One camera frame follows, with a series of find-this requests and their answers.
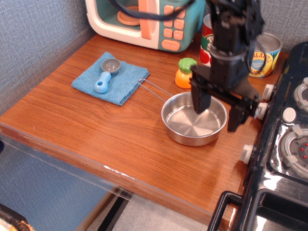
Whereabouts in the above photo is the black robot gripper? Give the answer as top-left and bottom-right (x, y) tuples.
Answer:
(191, 47), (261, 132)

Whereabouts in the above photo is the stainless steel pan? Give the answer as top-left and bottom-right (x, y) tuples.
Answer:
(138, 79), (228, 147)

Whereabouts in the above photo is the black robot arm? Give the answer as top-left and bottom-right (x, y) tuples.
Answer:
(191, 0), (264, 132)

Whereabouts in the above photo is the white stove knob middle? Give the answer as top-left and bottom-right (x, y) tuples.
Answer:
(254, 103), (268, 120)

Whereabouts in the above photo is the white stove knob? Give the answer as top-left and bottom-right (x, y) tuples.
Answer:
(262, 84), (275, 101)
(240, 144), (254, 165)
(254, 103), (268, 120)

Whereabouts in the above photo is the orange toy carrot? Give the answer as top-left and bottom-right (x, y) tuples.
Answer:
(175, 58), (197, 89)

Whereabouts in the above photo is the white stove knob top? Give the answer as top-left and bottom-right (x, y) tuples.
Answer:
(262, 84), (275, 101)

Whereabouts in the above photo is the white stove knob bottom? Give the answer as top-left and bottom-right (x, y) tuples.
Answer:
(240, 144), (254, 165)

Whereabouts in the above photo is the tomato sauce can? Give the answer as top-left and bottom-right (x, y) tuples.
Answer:
(199, 14), (214, 67)

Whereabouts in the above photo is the pineapple slices can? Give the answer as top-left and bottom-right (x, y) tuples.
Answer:
(249, 33), (282, 78)

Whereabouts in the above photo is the toy microwave teal and white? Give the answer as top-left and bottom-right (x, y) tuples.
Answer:
(85, 0), (205, 52)

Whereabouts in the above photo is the blue folded cloth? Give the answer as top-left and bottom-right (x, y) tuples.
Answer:
(72, 52), (150, 106)

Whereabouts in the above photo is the black toy stove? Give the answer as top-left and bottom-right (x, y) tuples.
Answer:
(230, 42), (308, 231)

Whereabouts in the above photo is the clear acrylic table guard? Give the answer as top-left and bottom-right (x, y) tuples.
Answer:
(0, 121), (231, 231)

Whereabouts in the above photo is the blue grey measuring spoon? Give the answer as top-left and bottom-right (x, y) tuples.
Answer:
(94, 58), (121, 94)

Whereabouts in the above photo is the black oven door handle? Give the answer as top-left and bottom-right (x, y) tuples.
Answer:
(207, 191), (244, 231)

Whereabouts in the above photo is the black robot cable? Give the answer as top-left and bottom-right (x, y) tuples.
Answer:
(109, 0), (196, 22)

